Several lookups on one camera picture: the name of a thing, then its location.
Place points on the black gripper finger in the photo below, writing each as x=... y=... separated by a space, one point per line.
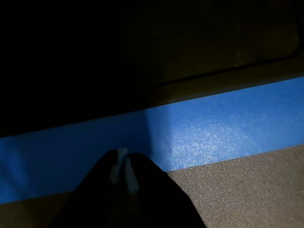
x=156 y=202
x=95 y=197

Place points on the long blue tape strip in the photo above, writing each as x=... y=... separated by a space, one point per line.
x=213 y=128

